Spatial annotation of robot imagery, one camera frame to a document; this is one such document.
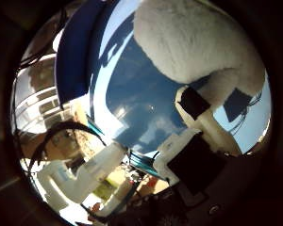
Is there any plain white plush toy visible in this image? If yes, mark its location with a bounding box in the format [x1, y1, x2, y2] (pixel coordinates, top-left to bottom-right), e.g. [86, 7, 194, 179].
[133, 0, 267, 108]

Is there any blue plastic container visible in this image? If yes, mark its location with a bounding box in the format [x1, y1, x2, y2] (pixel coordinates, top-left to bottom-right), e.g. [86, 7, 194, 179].
[55, 0, 117, 106]

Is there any metal window railing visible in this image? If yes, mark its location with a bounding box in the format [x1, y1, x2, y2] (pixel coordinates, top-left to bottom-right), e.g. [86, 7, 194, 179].
[12, 53, 74, 135]

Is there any black cable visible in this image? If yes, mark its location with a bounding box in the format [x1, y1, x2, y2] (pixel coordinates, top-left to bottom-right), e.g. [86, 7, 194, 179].
[28, 121, 108, 173]

